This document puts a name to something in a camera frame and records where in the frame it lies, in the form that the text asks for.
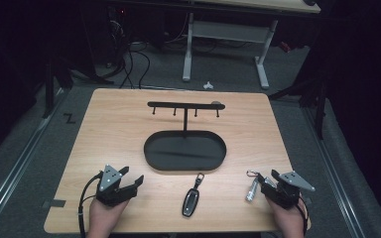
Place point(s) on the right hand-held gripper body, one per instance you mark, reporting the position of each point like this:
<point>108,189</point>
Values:
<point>284,195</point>

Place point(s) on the white-framed desk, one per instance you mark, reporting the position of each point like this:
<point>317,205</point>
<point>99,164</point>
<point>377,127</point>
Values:
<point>231,31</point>

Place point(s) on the black car key fob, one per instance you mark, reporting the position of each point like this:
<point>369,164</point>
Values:
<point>190,201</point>

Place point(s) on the metal floor rail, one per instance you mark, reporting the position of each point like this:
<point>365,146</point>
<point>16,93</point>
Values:
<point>335,178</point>
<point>20,165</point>

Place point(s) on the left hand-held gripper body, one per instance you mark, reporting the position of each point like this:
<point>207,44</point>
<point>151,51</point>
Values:
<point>109,180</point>

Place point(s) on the small red object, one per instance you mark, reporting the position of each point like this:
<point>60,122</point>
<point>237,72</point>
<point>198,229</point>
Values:
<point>285,46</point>

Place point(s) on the person's left hand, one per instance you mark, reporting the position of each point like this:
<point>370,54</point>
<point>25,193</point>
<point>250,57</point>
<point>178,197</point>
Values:
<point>104,219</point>

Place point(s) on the black key rack with tray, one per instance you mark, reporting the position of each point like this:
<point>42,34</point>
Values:
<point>178,155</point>

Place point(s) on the person's right hand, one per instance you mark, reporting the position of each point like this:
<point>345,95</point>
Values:
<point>291,223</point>

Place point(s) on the black metal stand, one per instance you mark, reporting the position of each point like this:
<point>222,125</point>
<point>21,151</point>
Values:
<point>320,109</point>
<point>49,89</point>

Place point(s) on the small white floor object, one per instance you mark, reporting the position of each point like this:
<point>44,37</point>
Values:
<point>208,86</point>

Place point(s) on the grey tape strip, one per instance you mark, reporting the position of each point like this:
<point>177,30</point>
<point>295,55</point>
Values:
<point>54,203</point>

